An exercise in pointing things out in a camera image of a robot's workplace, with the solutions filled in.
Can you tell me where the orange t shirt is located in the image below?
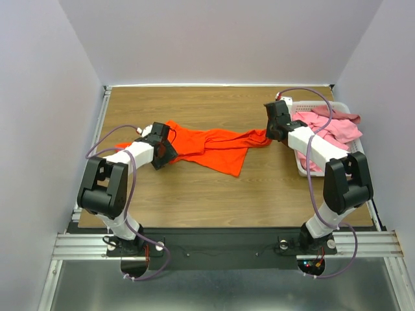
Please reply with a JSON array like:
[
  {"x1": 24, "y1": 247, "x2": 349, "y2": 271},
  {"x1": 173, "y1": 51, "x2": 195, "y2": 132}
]
[{"x1": 106, "y1": 121, "x2": 271, "y2": 177}]

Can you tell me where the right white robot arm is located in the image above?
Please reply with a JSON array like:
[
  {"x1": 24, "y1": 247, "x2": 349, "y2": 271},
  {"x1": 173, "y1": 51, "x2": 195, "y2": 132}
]
[{"x1": 265, "y1": 100, "x2": 374, "y2": 253}]

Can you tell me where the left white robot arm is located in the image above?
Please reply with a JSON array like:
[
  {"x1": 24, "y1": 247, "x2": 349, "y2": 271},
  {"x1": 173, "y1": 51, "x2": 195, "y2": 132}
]
[{"x1": 77, "y1": 122, "x2": 178, "y2": 256}]

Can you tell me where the dusty rose t shirt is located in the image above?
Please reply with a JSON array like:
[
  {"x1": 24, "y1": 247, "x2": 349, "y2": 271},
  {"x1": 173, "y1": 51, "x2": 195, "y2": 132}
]
[{"x1": 311, "y1": 106, "x2": 361, "y2": 124}]

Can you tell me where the light pink t shirt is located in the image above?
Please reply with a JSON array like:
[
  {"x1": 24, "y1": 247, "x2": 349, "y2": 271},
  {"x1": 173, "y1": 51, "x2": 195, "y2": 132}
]
[{"x1": 292, "y1": 111, "x2": 362, "y2": 151}]

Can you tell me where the white plastic laundry basket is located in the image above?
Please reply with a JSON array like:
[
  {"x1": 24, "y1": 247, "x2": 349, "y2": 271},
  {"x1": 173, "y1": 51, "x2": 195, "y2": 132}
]
[{"x1": 285, "y1": 100, "x2": 364, "y2": 178}]

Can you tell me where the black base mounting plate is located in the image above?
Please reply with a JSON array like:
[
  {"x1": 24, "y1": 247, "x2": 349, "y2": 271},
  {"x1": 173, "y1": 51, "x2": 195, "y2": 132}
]
[{"x1": 103, "y1": 227, "x2": 337, "y2": 275}]

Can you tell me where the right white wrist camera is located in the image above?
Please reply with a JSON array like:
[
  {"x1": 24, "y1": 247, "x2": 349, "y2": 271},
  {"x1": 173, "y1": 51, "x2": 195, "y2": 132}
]
[{"x1": 275, "y1": 92, "x2": 293, "y2": 111}]

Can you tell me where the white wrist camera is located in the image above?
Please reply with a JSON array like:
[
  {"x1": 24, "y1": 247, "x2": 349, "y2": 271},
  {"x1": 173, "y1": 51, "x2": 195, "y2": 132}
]
[
  {"x1": 136, "y1": 124, "x2": 152, "y2": 137},
  {"x1": 275, "y1": 92, "x2": 293, "y2": 111}
]

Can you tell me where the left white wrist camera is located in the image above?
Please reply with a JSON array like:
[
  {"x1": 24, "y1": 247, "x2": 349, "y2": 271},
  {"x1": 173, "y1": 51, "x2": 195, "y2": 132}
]
[{"x1": 136, "y1": 124, "x2": 152, "y2": 137}]

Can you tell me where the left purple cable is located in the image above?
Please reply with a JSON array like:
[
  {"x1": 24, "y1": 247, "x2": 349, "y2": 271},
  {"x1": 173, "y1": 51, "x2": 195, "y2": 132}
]
[{"x1": 84, "y1": 124, "x2": 172, "y2": 282}]

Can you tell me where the aluminium frame rail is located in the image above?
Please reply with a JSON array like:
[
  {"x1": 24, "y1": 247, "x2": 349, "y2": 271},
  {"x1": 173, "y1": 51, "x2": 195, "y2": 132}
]
[{"x1": 38, "y1": 84, "x2": 113, "y2": 311}]

